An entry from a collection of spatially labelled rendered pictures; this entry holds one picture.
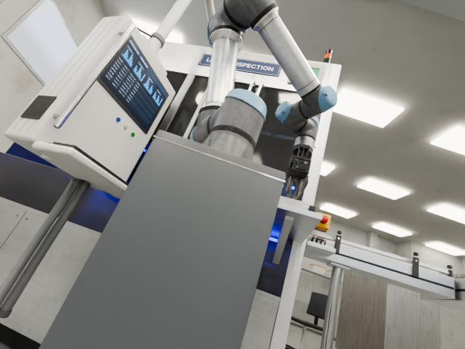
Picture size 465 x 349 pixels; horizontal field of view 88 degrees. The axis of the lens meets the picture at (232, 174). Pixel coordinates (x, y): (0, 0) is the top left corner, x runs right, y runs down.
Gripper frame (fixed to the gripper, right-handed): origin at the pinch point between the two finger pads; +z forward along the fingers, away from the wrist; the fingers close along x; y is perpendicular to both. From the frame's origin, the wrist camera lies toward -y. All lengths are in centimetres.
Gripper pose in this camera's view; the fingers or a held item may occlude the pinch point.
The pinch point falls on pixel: (290, 199)
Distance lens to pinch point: 90.8
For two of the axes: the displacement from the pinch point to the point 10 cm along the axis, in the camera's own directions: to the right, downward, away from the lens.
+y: -1.0, -4.4, -8.9
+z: -3.2, 8.7, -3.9
